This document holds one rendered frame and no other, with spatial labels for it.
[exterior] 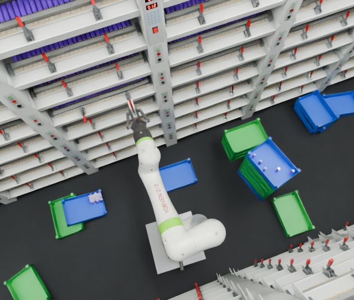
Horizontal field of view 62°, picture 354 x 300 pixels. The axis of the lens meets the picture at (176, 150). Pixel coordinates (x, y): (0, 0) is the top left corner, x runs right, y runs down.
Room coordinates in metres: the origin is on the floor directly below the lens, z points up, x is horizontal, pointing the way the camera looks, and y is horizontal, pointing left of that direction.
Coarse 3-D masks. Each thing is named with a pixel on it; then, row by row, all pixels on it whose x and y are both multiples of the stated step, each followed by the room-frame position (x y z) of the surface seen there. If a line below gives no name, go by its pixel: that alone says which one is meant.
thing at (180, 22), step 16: (192, 0) 1.09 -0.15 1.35; (208, 0) 1.09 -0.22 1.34; (224, 0) 1.08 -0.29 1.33; (240, 0) 1.09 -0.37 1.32; (256, 0) 1.07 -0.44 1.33; (272, 0) 1.09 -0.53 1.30; (176, 16) 1.03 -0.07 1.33; (192, 16) 1.03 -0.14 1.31; (208, 16) 1.03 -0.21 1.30; (224, 16) 1.03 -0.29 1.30; (240, 16) 1.04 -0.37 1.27; (176, 32) 0.97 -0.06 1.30; (192, 32) 0.98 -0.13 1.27
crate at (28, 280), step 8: (32, 264) 0.09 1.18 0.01; (24, 272) 0.04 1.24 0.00; (32, 272) 0.03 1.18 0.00; (8, 280) 0.00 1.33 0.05; (16, 280) -0.01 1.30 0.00; (24, 280) -0.02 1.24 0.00; (32, 280) -0.02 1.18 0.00; (40, 280) -0.03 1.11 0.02; (8, 288) -0.06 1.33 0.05; (16, 288) -0.06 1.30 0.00; (24, 288) -0.07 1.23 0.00; (32, 288) -0.08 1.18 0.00; (40, 288) -0.08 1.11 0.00; (16, 296) -0.12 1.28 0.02; (24, 296) -0.13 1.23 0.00; (32, 296) -0.13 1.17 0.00; (40, 296) -0.14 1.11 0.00; (48, 296) -0.14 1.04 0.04
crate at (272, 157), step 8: (264, 144) 0.70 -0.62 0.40; (272, 144) 0.68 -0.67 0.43; (248, 152) 0.63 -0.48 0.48; (256, 152) 0.64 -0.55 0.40; (264, 152) 0.64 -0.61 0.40; (272, 152) 0.63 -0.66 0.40; (280, 152) 0.61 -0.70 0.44; (256, 160) 0.59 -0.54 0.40; (264, 160) 0.58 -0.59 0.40; (272, 160) 0.57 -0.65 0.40; (280, 160) 0.57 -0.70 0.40; (288, 160) 0.55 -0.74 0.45; (256, 168) 0.53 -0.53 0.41; (272, 168) 0.52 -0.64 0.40; (280, 168) 0.51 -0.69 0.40; (288, 168) 0.50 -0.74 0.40; (296, 168) 0.48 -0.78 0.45; (264, 176) 0.46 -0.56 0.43; (272, 176) 0.46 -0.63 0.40; (280, 176) 0.46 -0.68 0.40; (288, 176) 0.45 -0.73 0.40; (272, 184) 0.40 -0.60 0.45; (280, 184) 0.40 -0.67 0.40
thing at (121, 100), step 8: (136, 80) 0.99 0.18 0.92; (152, 80) 0.95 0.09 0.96; (120, 88) 0.95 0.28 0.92; (144, 88) 0.94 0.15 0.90; (152, 88) 0.94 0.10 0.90; (96, 96) 0.92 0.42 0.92; (120, 96) 0.91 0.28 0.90; (136, 96) 0.90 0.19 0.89; (144, 96) 0.90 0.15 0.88; (64, 104) 0.89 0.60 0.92; (72, 104) 0.88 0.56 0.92; (96, 104) 0.87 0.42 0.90; (104, 104) 0.87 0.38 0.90; (112, 104) 0.87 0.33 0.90; (120, 104) 0.87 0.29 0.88; (48, 112) 0.84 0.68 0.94; (80, 112) 0.83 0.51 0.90; (88, 112) 0.83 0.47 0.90; (96, 112) 0.83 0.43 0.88; (56, 120) 0.80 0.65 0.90; (64, 120) 0.80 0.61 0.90; (72, 120) 0.80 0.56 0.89
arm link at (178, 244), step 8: (160, 224) 0.16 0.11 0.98; (168, 224) 0.16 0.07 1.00; (176, 224) 0.15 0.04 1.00; (160, 232) 0.13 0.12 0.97; (168, 232) 0.12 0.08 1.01; (176, 232) 0.12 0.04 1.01; (184, 232) 0.11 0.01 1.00; (168, 240) 0.09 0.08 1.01; (176, 240) 0.08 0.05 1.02; (184, 240) 0.08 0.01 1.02; (192, 240) 0.07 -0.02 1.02; (168, 248) 0.05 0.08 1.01; (176, 248) 0.05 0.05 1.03; (184, 248) 0.05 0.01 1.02; (192, 248) 0.04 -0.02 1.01; (168, 256) 0.02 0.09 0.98; (176, 256) 0.02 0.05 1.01; (184, 256) 0.01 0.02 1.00
